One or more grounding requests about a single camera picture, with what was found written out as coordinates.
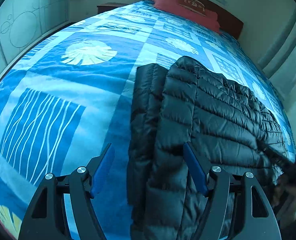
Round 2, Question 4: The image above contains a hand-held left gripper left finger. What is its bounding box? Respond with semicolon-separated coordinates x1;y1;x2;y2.
18;143;115;240

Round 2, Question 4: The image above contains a black puffer jacket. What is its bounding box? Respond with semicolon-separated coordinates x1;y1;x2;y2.
126;56;296;240

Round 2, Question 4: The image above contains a wooden nightstand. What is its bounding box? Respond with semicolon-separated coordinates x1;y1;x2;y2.
97;2;128;14

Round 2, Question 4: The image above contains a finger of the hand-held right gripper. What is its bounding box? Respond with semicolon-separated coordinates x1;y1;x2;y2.
264;147;296;173

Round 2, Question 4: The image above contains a blue patterned bedspread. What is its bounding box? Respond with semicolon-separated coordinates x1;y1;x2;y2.
0;0;296;240

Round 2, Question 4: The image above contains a pale curtain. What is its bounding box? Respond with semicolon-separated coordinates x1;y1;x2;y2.
257;10;296;80

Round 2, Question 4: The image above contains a red pillow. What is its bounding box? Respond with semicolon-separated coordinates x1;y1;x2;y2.
151;0;221;33

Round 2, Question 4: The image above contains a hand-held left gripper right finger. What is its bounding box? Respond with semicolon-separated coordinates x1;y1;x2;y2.
183;142;281;240

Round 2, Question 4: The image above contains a wooden bed headboard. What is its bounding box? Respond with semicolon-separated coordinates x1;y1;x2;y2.
171;0;244;40

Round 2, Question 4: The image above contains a wardrobe with circle pattern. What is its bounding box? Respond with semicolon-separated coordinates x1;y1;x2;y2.
0;0;74;93

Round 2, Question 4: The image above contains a brown printed cushion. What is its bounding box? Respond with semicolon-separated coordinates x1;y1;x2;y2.
177;0;206;17

